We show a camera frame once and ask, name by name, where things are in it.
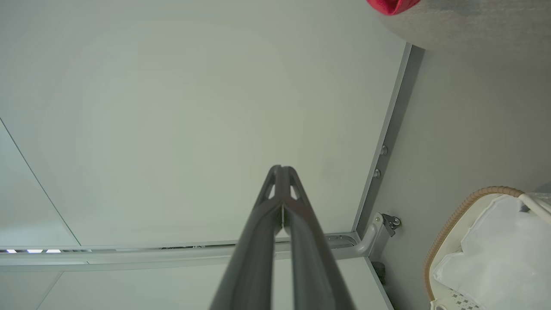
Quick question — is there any red knit clothing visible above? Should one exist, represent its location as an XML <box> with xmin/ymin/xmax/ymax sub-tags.
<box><xmin>366</xmin><ymin>0</ymin><xmax>422</xmax><ymax>16</ymax></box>

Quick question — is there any white clothing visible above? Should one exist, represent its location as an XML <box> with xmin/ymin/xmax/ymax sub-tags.
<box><xmin>432</xmin><ymin>195</ymin><xmax>551</xmax><ymax>310</ymax></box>

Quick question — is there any white wicker-rimmed laundry basket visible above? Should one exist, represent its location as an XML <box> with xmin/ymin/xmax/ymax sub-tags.
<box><xmin>423</xmin><ymin>186</ymin><xmax>551</xmax><ymax>310</ymax></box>

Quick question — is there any grey metal partition rail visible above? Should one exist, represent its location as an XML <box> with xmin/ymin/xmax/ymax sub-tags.
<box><xmin>0</xmin><ymin>232</ymin><xmax>371</xmax><ymax>273</ymax></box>

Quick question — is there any white grey patterned cloth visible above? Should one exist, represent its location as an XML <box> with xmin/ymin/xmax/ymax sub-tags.
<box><xmin>434</xmin><ymin>287</ymin><xmax>488</xmax><ymax>310</ymax></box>

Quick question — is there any grey metal partition post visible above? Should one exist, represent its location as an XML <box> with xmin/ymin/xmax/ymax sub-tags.
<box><xmin>352</xmin><ymin>42</ymin><xmax>426</xmax><ymax>259</ymax></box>

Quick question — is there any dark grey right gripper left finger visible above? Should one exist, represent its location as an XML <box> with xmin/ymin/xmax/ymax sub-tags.
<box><xmin>208</xmin><ymin>165</ymin><xmax>283</xmax><ymax>310</ymax></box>

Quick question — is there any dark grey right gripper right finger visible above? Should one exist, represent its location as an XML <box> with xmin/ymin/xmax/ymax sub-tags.
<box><xmin>282</xmin><ymin>166</ymin><xmax>356</xmax><ymax>310</ymax></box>

